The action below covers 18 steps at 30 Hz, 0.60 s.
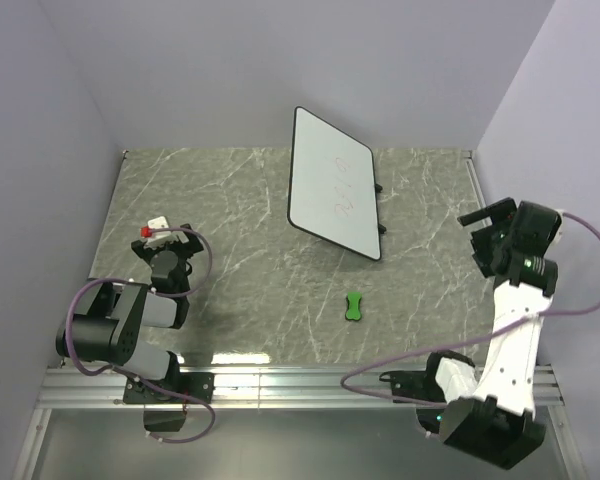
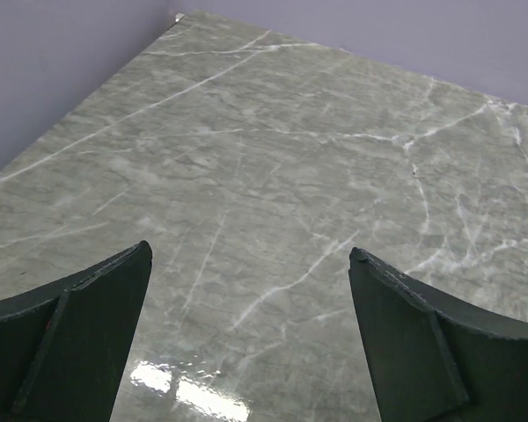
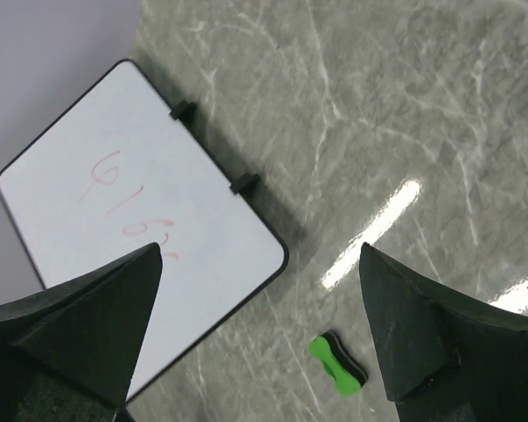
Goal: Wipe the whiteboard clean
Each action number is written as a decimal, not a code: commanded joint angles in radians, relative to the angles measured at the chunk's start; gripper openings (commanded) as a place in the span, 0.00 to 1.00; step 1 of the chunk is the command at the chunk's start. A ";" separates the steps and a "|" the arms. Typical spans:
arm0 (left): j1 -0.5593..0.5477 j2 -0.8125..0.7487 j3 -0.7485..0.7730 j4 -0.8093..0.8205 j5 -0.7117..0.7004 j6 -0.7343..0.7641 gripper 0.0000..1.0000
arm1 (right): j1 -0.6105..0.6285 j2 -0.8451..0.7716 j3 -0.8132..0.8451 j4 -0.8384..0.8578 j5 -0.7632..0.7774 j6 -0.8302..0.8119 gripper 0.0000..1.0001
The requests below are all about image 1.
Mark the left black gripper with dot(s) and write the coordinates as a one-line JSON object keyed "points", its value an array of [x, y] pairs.
{"points": [[188, 248]]}

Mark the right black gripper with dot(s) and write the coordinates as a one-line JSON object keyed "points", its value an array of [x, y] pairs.
{"points": [[503, 207]]}

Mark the white whiteboard black frame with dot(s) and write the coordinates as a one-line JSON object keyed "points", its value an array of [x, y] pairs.
{"points": [[332, 186]]}

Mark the green whiteboard eraser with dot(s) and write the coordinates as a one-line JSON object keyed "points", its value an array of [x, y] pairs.
{"points": [[353, 301]]}

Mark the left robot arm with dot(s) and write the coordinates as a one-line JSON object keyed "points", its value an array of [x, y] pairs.
{"points": [[102, 327]]}

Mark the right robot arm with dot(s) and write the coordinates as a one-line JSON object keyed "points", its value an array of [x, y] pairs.
{"points": [[490, 414]]}

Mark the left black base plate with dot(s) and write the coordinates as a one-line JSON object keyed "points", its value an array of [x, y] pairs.
{"points": [[199, 385]]}

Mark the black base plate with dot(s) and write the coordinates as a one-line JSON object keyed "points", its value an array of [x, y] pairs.
{"points": [[418, 385], [199, 385]]}

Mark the aluminium front rail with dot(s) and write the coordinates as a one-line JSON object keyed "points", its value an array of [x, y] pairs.
{"points": [[235, 387]]}

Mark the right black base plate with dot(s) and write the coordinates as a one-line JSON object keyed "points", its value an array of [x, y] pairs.
{"points": [[418, 385]]}

